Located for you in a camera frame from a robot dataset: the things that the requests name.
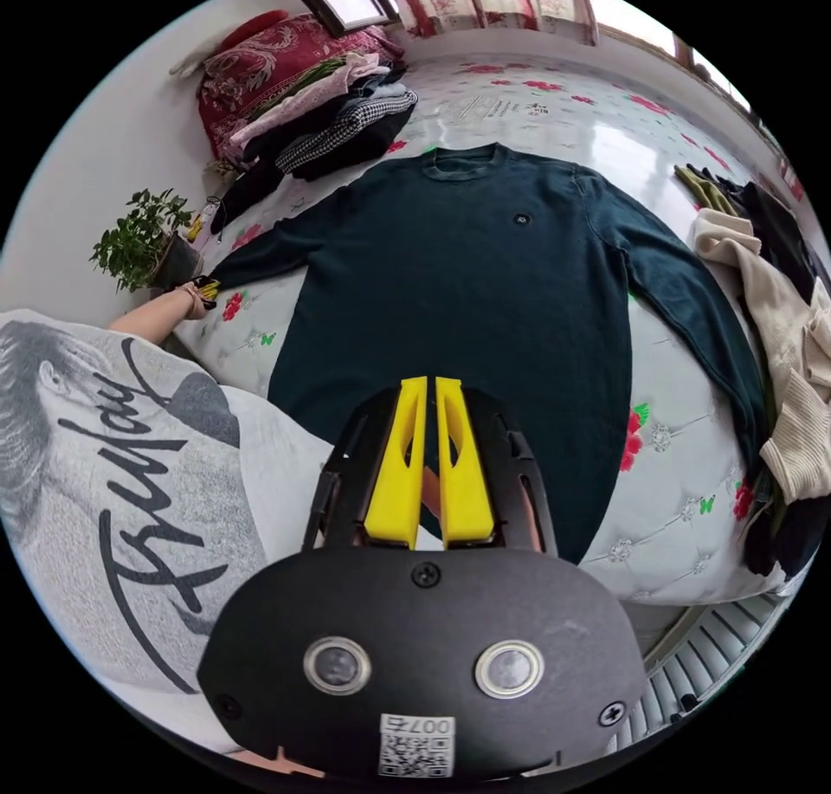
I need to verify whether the person's left forearm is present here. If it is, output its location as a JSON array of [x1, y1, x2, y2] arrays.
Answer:
[[106, 289, 190, 335]]

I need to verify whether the person's body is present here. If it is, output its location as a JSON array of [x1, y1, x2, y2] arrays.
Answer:
[[0, 307, 340, 699]]

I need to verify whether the dark green long sleeve sweater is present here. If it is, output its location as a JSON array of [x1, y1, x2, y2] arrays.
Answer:
[[204, 143, 772, 566]]

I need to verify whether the red patterned rolled blanket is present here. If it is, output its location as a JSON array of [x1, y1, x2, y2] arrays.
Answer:
[[196, 9, 405, 160]]

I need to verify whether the white slatted panel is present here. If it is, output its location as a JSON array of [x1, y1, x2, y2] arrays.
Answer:
[[613, 587, 790, 746]]

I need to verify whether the potted green plant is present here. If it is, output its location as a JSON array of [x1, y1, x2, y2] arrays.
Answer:
[[88, 188, 206, 294]]

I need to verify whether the bed with floral quilt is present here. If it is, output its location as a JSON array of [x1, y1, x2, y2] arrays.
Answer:
[[170, 53, 816, 608]]

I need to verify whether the pile of clothes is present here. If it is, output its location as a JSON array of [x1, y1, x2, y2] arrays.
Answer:
[[217, 52, 421, 231], [673, 162, 831, 579]]

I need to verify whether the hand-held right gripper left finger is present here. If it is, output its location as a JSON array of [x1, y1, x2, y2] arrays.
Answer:
[[363, 375, 429, 552]]

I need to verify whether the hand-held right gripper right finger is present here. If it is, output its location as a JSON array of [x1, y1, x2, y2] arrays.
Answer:
[[435, 375, 494, 552]]

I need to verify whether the person's left hand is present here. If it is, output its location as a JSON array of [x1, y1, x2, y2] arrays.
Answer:
[[173, 281, 210, 320]]

